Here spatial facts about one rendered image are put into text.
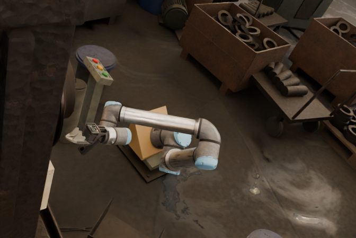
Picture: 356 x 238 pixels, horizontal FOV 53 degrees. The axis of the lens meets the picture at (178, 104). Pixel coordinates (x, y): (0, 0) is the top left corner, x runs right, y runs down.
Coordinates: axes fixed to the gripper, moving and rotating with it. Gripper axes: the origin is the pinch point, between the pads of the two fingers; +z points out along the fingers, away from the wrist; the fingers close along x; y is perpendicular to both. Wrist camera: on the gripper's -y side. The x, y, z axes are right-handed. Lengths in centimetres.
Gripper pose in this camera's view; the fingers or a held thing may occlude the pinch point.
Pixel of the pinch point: (67, 138)
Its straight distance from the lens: 173.6
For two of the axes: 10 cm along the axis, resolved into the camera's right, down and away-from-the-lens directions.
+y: 5.6, -7.5, -3.6
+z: -6.2, -0.9, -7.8
